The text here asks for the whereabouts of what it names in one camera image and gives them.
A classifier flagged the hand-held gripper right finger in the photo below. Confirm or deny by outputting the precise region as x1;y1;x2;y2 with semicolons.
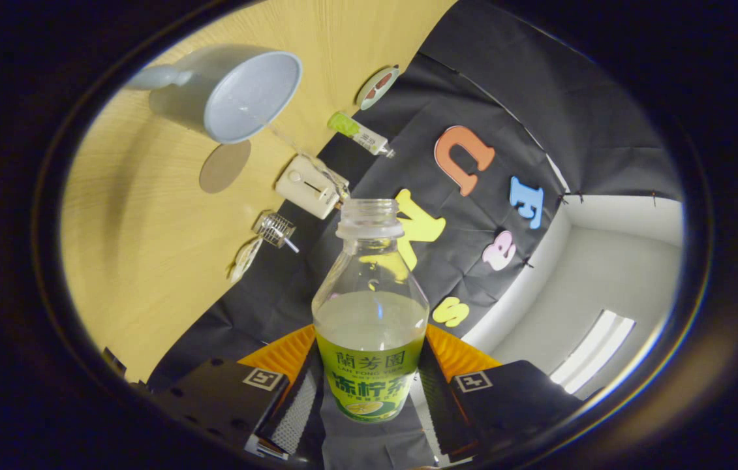
416;323;585;461

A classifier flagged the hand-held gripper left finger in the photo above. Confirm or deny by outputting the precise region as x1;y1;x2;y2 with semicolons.
147;324;324;461

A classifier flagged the green label juice bottle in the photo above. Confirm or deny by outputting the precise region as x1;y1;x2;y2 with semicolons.
311;198;430;423

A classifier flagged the round brown coaster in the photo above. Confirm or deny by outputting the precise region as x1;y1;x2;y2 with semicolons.
198;139;253;195

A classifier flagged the pale grey cup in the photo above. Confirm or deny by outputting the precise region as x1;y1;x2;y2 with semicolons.
124;44;303;144

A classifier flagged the slim white-capped drink bottle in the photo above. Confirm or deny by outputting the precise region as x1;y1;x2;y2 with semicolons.
327;111;397;159

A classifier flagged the white divided tray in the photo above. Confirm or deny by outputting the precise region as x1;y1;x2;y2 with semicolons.
228;236;264;284

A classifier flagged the metal mesh holder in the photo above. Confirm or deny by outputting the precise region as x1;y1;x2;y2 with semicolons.
253;212;296;249

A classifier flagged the wooden table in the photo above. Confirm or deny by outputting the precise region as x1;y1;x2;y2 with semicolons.
59;0;457;386

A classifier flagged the cream toaster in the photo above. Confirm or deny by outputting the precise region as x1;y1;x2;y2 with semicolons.
275;154;350;220

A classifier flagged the pale green plate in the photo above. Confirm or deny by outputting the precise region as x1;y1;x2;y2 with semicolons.
356;65;401;110

